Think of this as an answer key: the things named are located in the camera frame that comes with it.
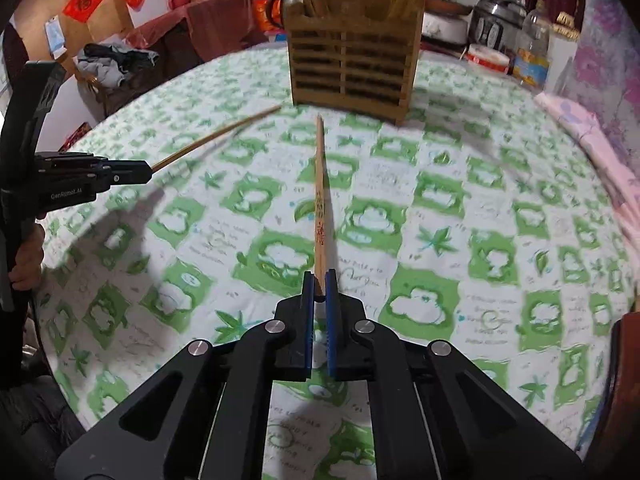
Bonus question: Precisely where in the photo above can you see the wooden chopstick eight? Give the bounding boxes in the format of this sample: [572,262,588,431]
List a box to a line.
[151,105,282,174]

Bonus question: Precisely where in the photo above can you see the wooden chopstick nine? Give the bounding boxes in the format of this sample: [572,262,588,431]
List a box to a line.
[314,115,328,298]

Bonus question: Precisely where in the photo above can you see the left hand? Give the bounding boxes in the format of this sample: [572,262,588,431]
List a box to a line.
[9,223,44,290]

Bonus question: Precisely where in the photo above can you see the chair with grey clothes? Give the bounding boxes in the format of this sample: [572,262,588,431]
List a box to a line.
[74,41,163,117]

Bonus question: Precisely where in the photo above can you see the brown leather case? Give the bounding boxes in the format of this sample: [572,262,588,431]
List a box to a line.
[585,312,639,479]

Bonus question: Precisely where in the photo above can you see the red cloth covered cabinet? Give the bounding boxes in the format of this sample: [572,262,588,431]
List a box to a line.
[126,0,267,79]

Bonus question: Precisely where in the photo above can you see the green patterned tablecloth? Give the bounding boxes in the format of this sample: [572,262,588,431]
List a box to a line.
[36,49,638,479]

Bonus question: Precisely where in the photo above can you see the steel electric kettle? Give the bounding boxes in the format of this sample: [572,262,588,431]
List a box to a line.
[265,0,286,30]

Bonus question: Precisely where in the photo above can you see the wooden utensil holder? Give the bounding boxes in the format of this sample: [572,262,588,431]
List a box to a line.
[284,0,422,126]

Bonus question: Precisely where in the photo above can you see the pink floral cloth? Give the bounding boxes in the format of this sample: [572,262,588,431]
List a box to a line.
[534,92,639,258]

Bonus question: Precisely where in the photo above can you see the white electric hot pot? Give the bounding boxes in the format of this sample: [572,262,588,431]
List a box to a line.
[422,0,473,46]

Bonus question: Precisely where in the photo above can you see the red white bowl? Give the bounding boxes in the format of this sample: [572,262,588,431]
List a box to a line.
[464,44,510,74]

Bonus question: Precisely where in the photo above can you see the clear oil bottle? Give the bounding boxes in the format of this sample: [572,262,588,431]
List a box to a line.
[513,0,552,90]

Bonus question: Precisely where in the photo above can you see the black electric pressure cooker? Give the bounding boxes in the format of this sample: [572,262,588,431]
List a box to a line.
[468,0,526,55]

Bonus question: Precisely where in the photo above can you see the floral plastic wall cover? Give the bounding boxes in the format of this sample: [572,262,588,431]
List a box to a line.
[562,0,639,174]

